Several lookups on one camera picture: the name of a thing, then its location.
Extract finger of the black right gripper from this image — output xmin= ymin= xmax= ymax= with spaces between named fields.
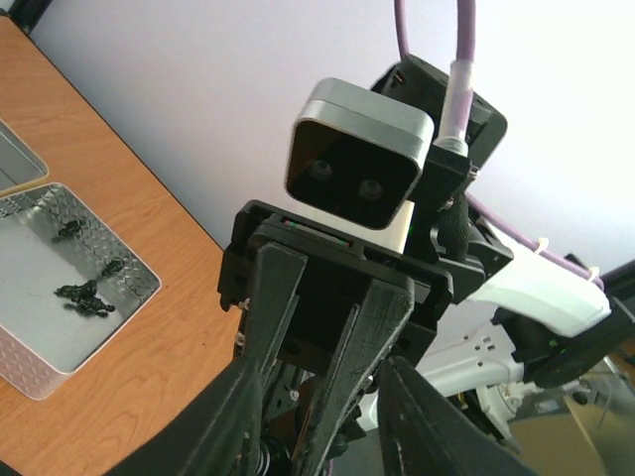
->
xmin=244 ymin=243 xmax=308 ymax=387
xmin=292 ymin=277 xmax=415 ymax=475

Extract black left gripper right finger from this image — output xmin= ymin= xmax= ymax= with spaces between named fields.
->
xmin=377 ymin=357 xmax=535 ymax=476

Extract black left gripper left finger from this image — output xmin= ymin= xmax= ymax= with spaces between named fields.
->
xmin=113 ymin=359 xmax=262 ymax=475

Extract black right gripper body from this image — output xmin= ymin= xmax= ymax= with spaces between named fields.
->
xmin=217 ymin=200 xmax=453 ymax=372

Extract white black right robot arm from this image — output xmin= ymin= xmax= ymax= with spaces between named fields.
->
xmin=218 ymin=55 xmax=634 ymax=475

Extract black chess pieces in tin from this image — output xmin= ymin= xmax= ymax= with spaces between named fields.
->
xmin=54 ymin=219 xmax=125 ymax=318

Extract pink metal tin base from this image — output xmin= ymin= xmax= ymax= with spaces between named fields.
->
xmin=1 ymin=183 xmax=161 ymax=401

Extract gold metal tin lid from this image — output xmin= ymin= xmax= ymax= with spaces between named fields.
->
xmin=1 ymin=121 xmax=50 ymax=195

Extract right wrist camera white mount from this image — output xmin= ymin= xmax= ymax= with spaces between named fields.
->
xmin=284 ymin=76 xmax=479 ymax=254

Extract black frame post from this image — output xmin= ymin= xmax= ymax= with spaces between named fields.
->
xmin=7 ymin=0 xmax=53 ymax=35

